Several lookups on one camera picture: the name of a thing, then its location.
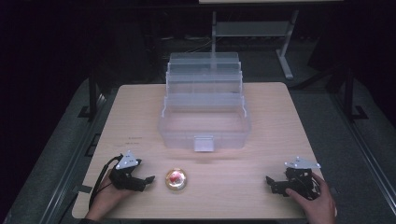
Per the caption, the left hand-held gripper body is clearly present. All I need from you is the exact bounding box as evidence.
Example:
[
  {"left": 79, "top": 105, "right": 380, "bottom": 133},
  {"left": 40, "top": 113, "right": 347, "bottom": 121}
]
[{"left": 108, "top": 150, "right": 148, "bottom": 192}]

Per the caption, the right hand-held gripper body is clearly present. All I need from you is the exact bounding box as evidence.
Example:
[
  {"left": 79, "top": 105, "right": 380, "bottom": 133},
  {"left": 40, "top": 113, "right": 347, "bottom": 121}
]
[{"left": 274, "top": 156, "right": 321, "bottom": 201}]

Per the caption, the round clear dome with red centre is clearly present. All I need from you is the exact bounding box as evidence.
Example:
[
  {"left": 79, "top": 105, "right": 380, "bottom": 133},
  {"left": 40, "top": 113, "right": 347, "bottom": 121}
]
[{"left": 164, "top": 167, "right": 189, "bottom": 192}]

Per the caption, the clear plastic tiered storage box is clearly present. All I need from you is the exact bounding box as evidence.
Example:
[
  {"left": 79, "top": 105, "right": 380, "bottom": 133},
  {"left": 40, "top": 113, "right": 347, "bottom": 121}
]
[{"left": 157, "top": 51, "right": 252, "bottom": 153}]

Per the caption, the person's left hand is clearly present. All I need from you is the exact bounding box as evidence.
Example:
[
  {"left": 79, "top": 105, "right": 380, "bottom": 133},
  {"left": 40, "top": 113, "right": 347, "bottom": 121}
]
[{"left": 85, "top": 171, "right": 135, "bottom": 222}]

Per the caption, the person's right hand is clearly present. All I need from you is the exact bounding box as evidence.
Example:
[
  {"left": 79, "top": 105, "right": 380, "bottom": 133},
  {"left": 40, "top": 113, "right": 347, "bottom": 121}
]
[{"left": 285, "top": 172, "right": 338, "bottom": 224}]

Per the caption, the grey tape strip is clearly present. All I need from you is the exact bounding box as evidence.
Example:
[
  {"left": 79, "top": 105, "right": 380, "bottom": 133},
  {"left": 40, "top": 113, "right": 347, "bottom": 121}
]
[{"left": 72, "top": 184, "right": 93, "bottom": 194}]

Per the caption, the grey metal stand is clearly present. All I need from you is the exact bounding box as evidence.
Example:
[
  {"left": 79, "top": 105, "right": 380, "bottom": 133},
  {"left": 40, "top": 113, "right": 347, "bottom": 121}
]
[{"left": 211, "top": 9, "right": 301, "bottom": 80}]

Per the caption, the black cable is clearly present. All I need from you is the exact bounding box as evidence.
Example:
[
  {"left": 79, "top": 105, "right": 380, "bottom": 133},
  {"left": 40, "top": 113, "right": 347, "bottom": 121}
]
[{"left": 88, "top": 154, "right": 124, "bottom": 210}]

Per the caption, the aluminium frame rail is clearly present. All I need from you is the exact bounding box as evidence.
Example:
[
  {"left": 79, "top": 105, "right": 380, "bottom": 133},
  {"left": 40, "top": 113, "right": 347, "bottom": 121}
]
[
  {"left": 38, "top": 92, "right": 108, "bottom": 224},
  {"left": 330, "top": 91, "right": 396, "bottom": 217}
]

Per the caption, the black metal post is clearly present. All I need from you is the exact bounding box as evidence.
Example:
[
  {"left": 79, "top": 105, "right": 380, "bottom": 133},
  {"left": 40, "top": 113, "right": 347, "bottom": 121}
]
[
  {"left": 343, "top": 66, "right": 370, "bottom": 123},
  {"left": 77, "top": 69, "right": 100, "bottom": 120}
]

